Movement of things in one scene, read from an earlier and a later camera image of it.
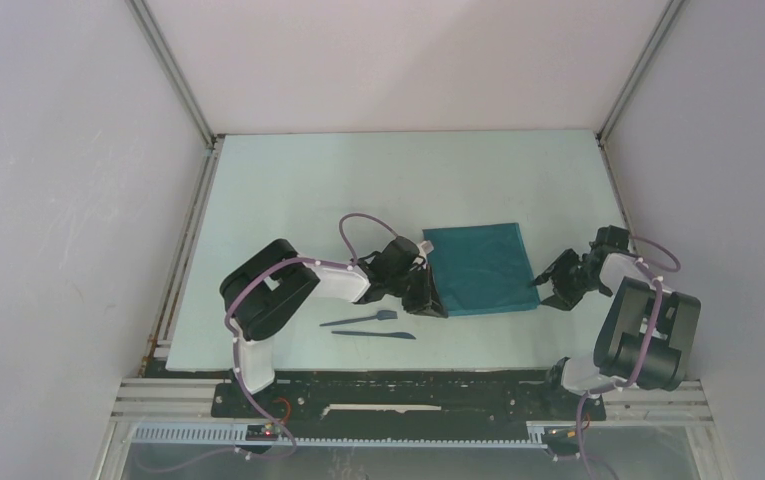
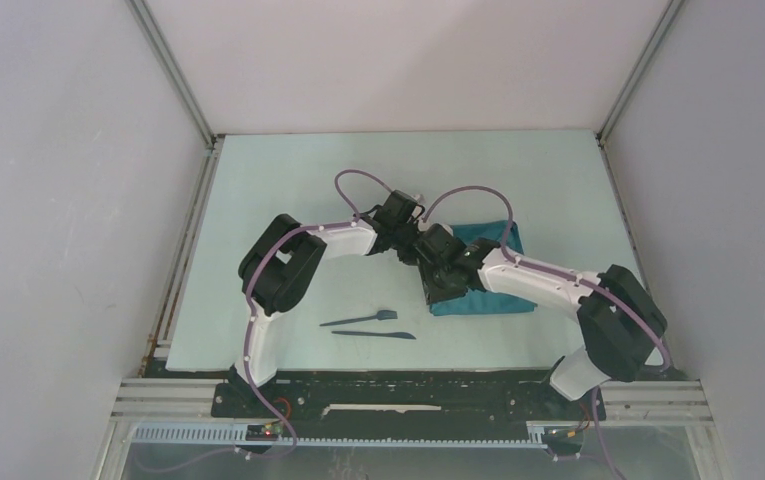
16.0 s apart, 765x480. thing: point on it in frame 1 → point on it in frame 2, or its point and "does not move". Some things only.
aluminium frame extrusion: [156, 401] does not move
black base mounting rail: [438, 405] does not move
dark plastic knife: [402, 335] does not move
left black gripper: [427, 302] → [408, 257]
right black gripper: [555, 272] → [432, 292]
